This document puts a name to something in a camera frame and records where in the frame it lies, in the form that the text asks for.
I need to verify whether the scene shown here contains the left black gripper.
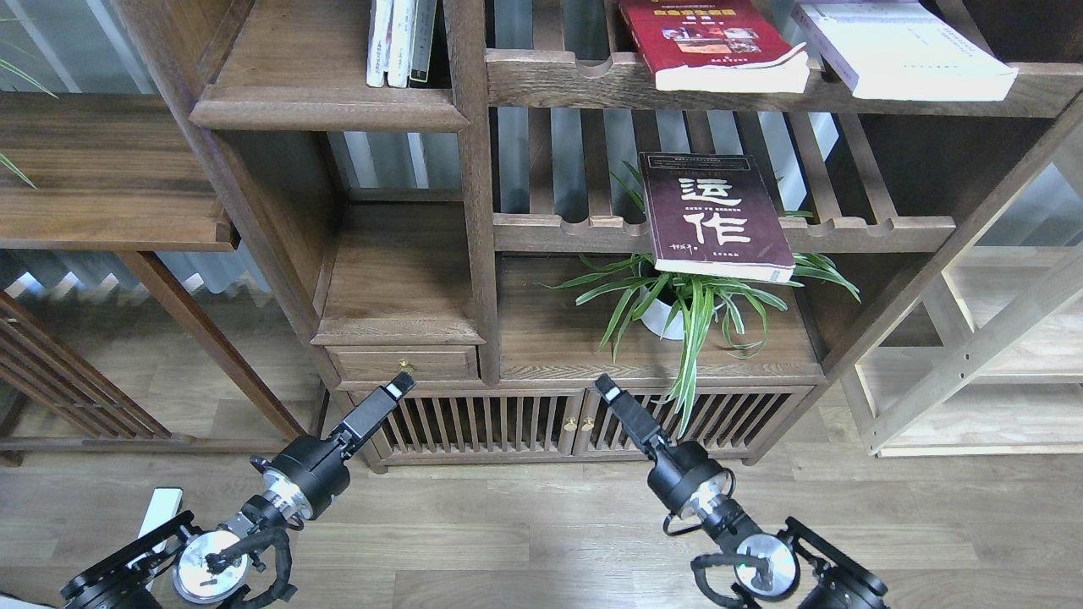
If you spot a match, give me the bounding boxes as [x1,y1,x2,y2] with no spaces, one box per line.
[250,371,416,518]

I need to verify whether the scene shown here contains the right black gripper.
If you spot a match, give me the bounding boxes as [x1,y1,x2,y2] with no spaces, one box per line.
[593,374,735,518]

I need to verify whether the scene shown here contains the white book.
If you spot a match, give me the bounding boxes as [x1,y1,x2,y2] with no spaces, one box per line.
[365,0,393,88]
[790,1,1019,102]
[387,0,416,88]

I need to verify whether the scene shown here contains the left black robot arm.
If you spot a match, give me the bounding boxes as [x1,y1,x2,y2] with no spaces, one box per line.
[61,371,416,608]

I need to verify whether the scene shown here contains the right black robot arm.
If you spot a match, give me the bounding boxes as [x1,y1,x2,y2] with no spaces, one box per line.
[595,375,888,608]

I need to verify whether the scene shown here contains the light wooden shelf unit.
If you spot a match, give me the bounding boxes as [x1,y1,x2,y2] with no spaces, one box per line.
[839,127,1083,458]

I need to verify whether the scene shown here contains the white plant pot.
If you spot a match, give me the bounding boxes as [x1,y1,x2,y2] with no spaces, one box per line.
[640,288,686,342]

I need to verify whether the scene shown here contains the green spider plant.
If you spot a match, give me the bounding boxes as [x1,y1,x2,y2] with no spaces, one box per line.
[564,161,860,431]

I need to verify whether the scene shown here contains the dark wooden bookshelf unit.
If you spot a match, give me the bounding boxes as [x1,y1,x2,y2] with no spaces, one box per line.
[113,1,1080,469]

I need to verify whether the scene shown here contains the white bar on floor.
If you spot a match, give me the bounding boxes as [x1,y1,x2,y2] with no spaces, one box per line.
[135,487,184,593]

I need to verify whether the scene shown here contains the dark slatted wooden rack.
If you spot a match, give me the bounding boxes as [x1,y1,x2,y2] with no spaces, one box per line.
[1,293,197,466]

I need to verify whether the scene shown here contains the red book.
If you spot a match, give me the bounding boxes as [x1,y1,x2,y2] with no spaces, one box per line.
[618,1,810,94]

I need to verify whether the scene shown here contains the dark green upright book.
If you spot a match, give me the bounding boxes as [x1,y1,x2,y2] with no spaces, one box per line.
[407,0,438,88]

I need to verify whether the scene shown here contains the green leaves at left edge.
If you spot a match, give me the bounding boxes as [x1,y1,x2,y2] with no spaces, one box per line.
[1,59,58,189]

